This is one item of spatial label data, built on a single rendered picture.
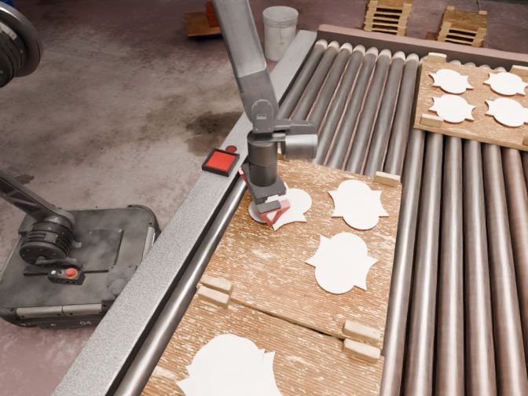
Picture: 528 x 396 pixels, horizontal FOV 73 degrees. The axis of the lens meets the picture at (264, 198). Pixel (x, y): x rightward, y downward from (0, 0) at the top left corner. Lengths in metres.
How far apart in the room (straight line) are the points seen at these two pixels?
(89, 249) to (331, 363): 1.29
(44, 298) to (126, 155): 1.14
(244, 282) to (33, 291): 1.18
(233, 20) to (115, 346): 0.58
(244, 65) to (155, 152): 1.91
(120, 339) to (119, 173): 1.76
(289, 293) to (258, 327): 0.09
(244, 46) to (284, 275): 0.42
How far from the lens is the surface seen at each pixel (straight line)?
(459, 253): 0.86
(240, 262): 0.73
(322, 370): 0.65
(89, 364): 0.73
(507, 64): 1.60
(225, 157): 0.94
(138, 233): 1.72
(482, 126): 1.20
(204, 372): 0.61
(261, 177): 0.68
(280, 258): 0.73
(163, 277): 0.76
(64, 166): 2.60
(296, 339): 0.66
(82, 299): 1.63
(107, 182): 2.37
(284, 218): 0.78
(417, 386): 0.70
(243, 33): 0.61
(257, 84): 0.61
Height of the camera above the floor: 1.55
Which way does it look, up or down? 48 degrees down
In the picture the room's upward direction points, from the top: straight up
